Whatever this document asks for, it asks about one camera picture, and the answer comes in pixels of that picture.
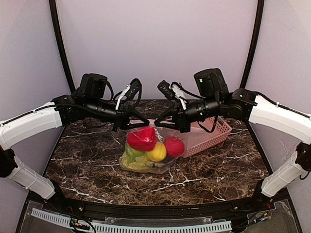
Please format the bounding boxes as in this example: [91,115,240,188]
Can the yellow toy lemon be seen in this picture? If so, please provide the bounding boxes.
[146,142,167,162]

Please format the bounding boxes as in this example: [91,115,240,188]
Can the white slotted cable duct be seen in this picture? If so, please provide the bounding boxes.
[31,208,232,233]

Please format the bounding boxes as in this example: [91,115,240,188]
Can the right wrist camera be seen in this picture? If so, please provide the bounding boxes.
[157,80,188,110]

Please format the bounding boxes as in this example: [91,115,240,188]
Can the black right frame post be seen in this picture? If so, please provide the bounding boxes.
[240,0,265,88]

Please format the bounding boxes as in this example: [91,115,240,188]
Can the yellow toy napa cabbage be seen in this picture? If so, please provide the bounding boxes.
[120,156,149,172]

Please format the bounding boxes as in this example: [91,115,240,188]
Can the black frame post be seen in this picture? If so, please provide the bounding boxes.
[240,0,265,88]
[49,0,76,93]

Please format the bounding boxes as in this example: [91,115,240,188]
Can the pink perforated plastic basket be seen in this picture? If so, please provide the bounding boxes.
[182,116,232,158]

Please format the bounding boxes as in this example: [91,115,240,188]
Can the black left frame post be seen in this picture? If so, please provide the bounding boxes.
[49,0,76,93]

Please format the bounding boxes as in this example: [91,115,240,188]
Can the green toy chayote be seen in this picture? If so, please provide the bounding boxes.
[125,144,144,163]

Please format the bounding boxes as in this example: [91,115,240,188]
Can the black curved front rail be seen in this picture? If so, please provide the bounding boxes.
[21,186,292,225]

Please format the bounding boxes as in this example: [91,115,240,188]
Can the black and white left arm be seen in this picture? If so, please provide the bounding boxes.
[0,73,149,200]

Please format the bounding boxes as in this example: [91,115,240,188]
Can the red toy bell pepper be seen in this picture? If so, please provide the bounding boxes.
[127,127,158,151]

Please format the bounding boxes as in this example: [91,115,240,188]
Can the clear zip top bag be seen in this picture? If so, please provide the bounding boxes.
[119,118,202,175]

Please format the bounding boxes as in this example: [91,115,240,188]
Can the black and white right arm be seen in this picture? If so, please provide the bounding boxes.
[155,68,311,198]

